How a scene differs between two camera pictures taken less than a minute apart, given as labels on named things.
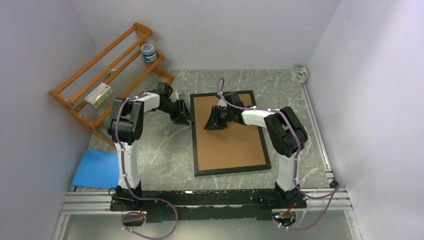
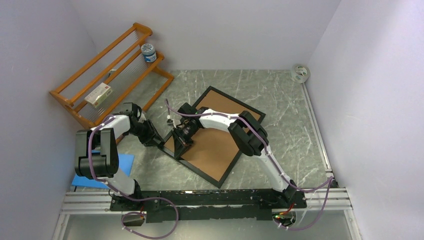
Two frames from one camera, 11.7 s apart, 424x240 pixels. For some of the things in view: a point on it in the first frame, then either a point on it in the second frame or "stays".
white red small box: x=100 y=95 stays
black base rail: x=206 y=205 stays
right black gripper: x=213 y=122 -> x=181 y=142
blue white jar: x=148 y=52 stays
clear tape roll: x=301 y=74 stays
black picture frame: x=219 y=171 -> x=164 y=143
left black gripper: x=185 y=114 -> x=148 y=140
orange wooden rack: x=116 y=73 stays
